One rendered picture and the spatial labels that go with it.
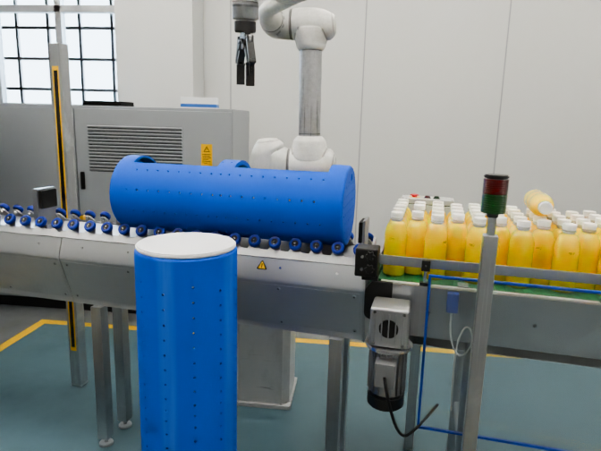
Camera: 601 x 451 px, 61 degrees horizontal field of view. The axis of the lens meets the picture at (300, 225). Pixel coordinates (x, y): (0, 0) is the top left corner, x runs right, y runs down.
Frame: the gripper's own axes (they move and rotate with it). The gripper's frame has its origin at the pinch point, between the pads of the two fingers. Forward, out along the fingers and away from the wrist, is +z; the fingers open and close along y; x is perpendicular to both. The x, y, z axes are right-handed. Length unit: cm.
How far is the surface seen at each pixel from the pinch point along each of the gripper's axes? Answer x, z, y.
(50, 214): 72, 57, 47
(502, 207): -47, 28, -83
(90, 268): 57, 72, 17
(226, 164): 7.9, 28.4, -4.4
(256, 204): 1.3, 39.6, -20.7
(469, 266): -52, 50, -68
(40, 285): 77, 83, 35
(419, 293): -39, 60, -62
